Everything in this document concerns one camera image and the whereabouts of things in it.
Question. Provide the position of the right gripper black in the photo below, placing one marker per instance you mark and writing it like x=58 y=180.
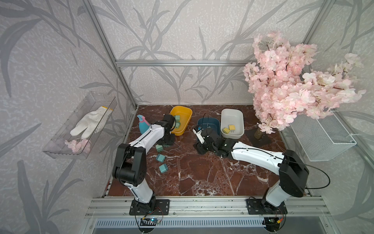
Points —
x=197 y=146

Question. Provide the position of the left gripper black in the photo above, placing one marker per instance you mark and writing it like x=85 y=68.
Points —
x=171 y=143

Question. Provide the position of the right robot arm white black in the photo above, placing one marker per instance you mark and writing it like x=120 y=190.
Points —
x=293 y=173

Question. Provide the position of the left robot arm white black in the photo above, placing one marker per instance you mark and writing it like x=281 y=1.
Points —
x=130 y=166

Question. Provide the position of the yellow plastic storage box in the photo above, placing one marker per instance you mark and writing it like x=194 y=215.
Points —
x=185 y=114

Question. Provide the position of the dark teal storage box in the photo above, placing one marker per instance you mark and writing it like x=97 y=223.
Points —
x=213 y=123

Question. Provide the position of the white plastic storage box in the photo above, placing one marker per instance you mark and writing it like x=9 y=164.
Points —
x=232 y=117

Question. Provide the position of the teal spray bottle pink trigger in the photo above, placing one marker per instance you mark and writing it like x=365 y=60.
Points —
x=143 y=124

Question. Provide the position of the teal plug left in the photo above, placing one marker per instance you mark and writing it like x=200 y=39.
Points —
x=160 y=158

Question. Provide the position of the white work glove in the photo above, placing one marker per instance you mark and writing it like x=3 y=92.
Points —
x=92 y=123

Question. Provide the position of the pink cherry blossom tree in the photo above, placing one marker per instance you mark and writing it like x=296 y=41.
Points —
x=282 y=90

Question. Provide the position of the small pink flower sprig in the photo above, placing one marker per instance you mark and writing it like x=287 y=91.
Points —
x=79 y=145

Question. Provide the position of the right circuit board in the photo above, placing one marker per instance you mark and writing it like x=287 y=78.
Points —
x=271 y=221

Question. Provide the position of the circuit board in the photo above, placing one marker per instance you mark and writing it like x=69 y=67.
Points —
x=271 y=221
x=150 y=221

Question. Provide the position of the left circuit board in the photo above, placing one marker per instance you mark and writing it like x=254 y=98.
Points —
x=150 y=221

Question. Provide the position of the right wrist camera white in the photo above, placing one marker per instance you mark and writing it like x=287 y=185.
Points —
x=197 y=130

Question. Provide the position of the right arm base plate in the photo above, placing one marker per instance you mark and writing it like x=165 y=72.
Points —
x=262 y=207

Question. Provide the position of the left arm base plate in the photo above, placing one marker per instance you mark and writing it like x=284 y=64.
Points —
x=154 y=207

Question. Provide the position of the clear acrylic wall shelf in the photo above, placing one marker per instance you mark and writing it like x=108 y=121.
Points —
x=76 y=137

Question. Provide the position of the white wire mesh basket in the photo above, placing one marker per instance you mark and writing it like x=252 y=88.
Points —
x=322 y=139

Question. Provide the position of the aluminium front rail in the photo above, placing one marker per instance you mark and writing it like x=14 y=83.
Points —
x=231 y=206

